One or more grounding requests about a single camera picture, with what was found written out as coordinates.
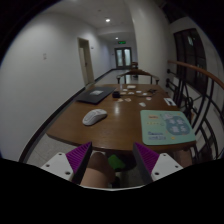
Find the white card on table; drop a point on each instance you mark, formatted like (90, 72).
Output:
(169, 102)

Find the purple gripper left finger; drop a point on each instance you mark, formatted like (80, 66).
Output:
(70, 166)

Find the black metal railing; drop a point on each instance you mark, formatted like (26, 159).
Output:
(202, 101)

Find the wooden chair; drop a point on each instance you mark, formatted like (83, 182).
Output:
(134, 72)

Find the white computer mouse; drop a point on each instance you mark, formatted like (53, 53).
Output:
(94, 116)

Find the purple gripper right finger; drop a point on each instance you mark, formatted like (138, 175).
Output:
(153, 166)

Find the green exit sign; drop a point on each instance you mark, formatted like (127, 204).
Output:
(122, 42)

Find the wooden stair handrail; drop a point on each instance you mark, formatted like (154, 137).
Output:
(200, 70)

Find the green object under table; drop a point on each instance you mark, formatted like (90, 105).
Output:
(116, 163)

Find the double glass door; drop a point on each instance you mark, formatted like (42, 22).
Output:
(123, 57)

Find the beige side door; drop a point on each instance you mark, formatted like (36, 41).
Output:
(85, 61)

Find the dark closed laptop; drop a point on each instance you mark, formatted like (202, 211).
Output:
(95, 95)

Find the small black box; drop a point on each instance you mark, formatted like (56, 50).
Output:
(116, 94)

